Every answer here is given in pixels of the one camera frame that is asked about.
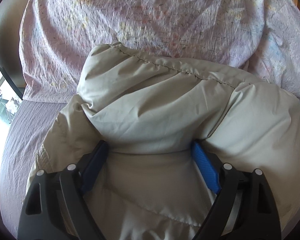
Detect beige puffer down jacket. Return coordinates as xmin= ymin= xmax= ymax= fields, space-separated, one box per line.
xmin=28 ymin=43 xmax=300 ymax=239

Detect purple bed sheet mattress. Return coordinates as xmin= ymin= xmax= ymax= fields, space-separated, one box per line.
xmin=0 ymin=100 xmax=65 ymax=237

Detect glass tv stand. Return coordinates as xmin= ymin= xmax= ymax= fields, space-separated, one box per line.
xmin=0 ymin=94 xmax=22 ymax=125

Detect large flat screen television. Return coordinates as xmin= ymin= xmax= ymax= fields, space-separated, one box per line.
xmin=0 ymin=44 xmax=24 ymax=100

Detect floral pink duvet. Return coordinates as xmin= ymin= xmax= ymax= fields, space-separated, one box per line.
xmin=19 ymin=0 xmax=300 ymax=103

